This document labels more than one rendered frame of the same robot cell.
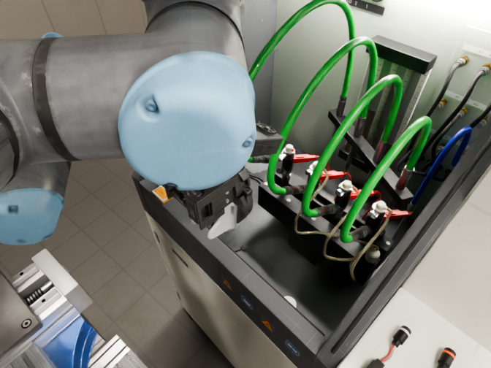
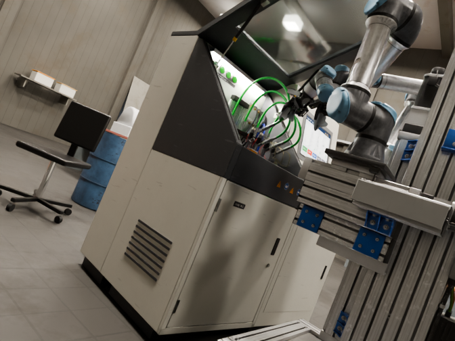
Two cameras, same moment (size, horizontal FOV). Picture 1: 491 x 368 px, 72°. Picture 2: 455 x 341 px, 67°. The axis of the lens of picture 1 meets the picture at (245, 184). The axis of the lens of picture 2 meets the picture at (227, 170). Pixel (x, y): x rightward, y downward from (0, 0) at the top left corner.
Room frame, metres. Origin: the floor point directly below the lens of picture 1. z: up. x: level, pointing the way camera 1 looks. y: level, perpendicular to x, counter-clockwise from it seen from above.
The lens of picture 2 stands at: (0.75, 1.80, 0.77)
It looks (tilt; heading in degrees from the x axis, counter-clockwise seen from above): 2 degrees up; 267
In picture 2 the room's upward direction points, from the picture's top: 22 degrees clockwise
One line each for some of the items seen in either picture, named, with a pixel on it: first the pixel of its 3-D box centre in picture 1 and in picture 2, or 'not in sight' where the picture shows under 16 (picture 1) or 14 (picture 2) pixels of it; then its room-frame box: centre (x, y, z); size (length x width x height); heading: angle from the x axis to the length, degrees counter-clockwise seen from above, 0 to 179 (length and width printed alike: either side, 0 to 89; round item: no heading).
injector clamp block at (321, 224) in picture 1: (317, 228); not in sight; (0.50, -0.19, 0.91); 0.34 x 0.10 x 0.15; 43
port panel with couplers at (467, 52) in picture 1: (459, 110); (250, 122); (0.59, -0.46, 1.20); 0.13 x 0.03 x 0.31; 43
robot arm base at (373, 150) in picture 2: not in sight; (366, 151); (0.21, 0.52, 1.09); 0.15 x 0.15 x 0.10
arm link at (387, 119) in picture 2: not in sight; (376, 122); (0.22, 0.52, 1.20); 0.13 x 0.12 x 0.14; 11
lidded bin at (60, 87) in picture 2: not in sight; (64, 90); (5.14, -7.92, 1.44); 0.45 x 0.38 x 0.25; 50
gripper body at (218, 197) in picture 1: (206, 166); (329, 104); (0.28, 0.05, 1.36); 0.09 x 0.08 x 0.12; 133
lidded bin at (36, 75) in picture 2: not in sight; (41, 78); (5.56, -7.42, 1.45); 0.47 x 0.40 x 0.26; 50
